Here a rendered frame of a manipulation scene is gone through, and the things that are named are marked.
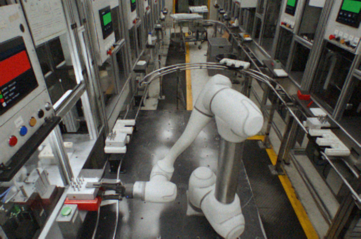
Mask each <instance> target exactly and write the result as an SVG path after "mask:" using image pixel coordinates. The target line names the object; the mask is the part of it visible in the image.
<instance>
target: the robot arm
mask: <svg viewBox="0 0 361 239"><path fill-rule="evenodd" d="M231 86H232V85H231V82H230V80H229V78H227V77H224V76H222V75H215V76H213V77H212V78H211V79H210V80H209V81H208V82H207V83H206V84H205V86H204V87H203V89H202V91H201V93H200V94H199V96H198V98H197V101H196V102H195V104H194V106H193V109H192V113H191V116H190V118H189V122H188V123H187V126H186V129H185V130H184V133H183V134H182V136H181V137H180V138H179V139H178V141H177V142H176V143H175V144H174V146H172V147H171V149H170V151H169V152H168V153H167V155H166V156H165V158H164V159H163V160H159V161H158V162H157V163H156V164H155V166H153V168H152V171H151V174H150V181H149V182H135V183H127V184H124V183H122V182H121V179H101V181H100V182H87V183H86V185H85V188H97V189H99V188H100V186H101V187H106V188H109V189H113V191H106V192H103V191H101V190H98V193H97V195H96V196H101V197H100V198H103V199H105V200H120V201H122V199H123V197H126V198H127V199H134V200H141V201H148V202H153V203H167V202H172V201H175V199H176V196H177V186H176V185H175V184H174V183H171V182H169V181H170V179H171V176H172V173H173V172H174V162H175V160H176V158H177V157H178V156H179V155H180V154H181V153H182V152H183V151H184V150H185V149H186V148H187V147H188V146H189V145H190V144H191V143H192V141H193V140H195V138H196V137H197V136H198V135H199V133H200V132H201V131H202V130H203V128H204V127H205V125H206V124H207V123H208V122H209V121H210V120H211V119H212V117H213V116H214V115H215V116H214V117H215V119H216V124H217V127H218V132H219V134H220V147H219V156H218V167H217V172H216V175H215V173H214V172H213V171H212V170H211V169H209V168H207V167H203V166H202V167H199V168H197V169H196V170H194V172H193V173H192V174H191V176H190V178H189V187H188V190H187V191H186V195H187V212H186V215H187V216H206V218H207V220H208V221H209V223H210V224H211V225H212V227H213V229H214V230H215V231H216V232H217V233H219V234H220V235H221V236H222V237H224V238H225V239H235V238H237V237H238V236H240V235H241V234H242V232H243V230H244V217H243V215H242V211H241V205H240V199H239V197H238V196H237V194H236V187H237V181H238V177H239V170H240V165H241V158H242V152H243V146H244V141H245V139H247V138H248V137H252V136H254V135H256V134H257V133H258V132H259V131H260V130H261V129H262V127H263V122H264V117H263V114H262V113H261V112H260V110H259V108H258V107H257V105H256V104H255V103H254V102H253V101H251V100H250V99H249V98H247V97H245V96H244V95H242V94H241V93H239V92H237V91H234V90H233V89H231Z"/></svg>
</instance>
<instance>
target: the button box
mask: <svg viewBox="0 0 361 239"><path fill-rule="evenodd" d="M66 207H70V208H71V209H72V212H71V213H70V214H69V215H66V216H63V215H62V210H63V209H64V208H66ZM62 210H61V212H60V213H59V216H58V217H57V219H56V221H57V223H58V226H59V229H60V231H61V234H62V237H71V238H73V237H76V235H77V233H78V231H79V228H80V225H81V223H82V220H81V217H80V214H79V211H78V208H77V205H73V204H64V206H63V208H62Z"/></svg>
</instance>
